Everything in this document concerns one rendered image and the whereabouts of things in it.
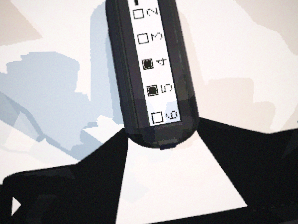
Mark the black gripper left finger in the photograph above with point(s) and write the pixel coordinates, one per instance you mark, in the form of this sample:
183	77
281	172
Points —
96	180

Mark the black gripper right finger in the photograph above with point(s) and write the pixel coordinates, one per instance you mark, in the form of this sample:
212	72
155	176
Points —
252	161

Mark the dark grey switch panel with green rocker switches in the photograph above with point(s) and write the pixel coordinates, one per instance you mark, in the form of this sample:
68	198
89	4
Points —
155	86

